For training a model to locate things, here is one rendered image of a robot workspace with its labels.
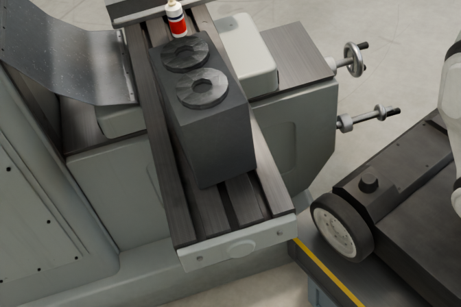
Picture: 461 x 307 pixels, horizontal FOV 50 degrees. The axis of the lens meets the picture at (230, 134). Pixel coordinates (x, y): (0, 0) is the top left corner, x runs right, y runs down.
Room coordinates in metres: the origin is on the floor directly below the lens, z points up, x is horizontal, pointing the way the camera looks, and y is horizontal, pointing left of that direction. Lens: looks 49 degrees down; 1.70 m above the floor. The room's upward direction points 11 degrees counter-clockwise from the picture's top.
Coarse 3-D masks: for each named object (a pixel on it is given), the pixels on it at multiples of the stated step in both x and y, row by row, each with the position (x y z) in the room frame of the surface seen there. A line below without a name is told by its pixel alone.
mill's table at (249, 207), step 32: (128, 32) 1.08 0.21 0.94; (160, 32) 1.05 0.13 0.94; (192, 32) 1.03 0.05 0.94; (160, 96) 0.84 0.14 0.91; (160, 128) 0.72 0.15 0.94; (256, 128) 0.67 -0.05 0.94; (160, 160) 0.63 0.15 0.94; (192, 192) 0.55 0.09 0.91; (224, 192) 0.54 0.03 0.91; (256, 192) 0.53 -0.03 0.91; (288, 192) 0.50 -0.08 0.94; (192, 224) 0.47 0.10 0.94; (224, 224) 0.46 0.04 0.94; (256, 224) 0.45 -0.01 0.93; (288, 224) 0.44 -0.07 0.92; (192, 256) 0.42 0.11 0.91; (224, 256) 0.43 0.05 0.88
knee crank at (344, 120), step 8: (368, 112) 1.00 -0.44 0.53; (376, 112) 0.99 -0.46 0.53; (384, 112) 0.98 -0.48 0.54; (392, 112) 0.99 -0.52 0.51; (400, 112) 1.00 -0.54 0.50; (344, 120) 0.97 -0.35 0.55; (352, 120) 0.98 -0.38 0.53; (360, 120) 0.98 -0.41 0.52; (384, 120) 0.97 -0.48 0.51; (336, 128) 0.97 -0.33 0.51; (344, 128) 0.95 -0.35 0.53; (352, 128) 0.95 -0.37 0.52
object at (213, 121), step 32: (160, 64) 0.70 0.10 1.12; (192, 64) 0.67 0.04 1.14; (224, 64) 0.66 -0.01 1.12; (192, 96) 0.59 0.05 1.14; (224, 96) 0.58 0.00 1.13; (192, 128) 0.54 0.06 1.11; (224, 128) 0.55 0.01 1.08; (192, 160) 0.54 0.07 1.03; (224, 160) 0.55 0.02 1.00; (256, 160) 0.57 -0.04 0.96
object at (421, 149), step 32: (416, 128) 0.85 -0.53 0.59; (384, 160) 0.76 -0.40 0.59; (416, 160) 0.74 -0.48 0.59; (448, 160) 0.73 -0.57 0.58; (352, 192) 0.67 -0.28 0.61; (384, 192) 0.65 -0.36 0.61; (416, 192) 0.66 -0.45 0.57; (448, 192) 0.64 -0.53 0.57; (384, 224) 0.59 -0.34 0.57; (416, 224) 0.57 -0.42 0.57; (448, 224) 0.55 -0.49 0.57; (384, 256) 0.55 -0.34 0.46; (416, 256) 0.49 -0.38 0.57; (448, 256) 0.47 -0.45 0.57; (416, 288) 0.45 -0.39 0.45; (448, 288) 0.40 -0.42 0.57
